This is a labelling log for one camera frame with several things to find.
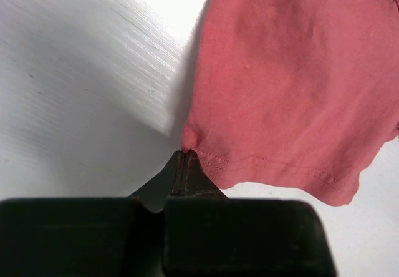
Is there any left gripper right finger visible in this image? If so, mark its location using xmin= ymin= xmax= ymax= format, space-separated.
xmin=162 ymin=151 xmax=337 ymax=276

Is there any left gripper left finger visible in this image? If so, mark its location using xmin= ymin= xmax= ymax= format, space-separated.
xmin=1 ymin=152 xmax=184 ymax=276

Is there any salmon red t-shirt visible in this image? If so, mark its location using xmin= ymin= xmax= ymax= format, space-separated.
xmin=181 ymin=0 xmax=398 ymax=206

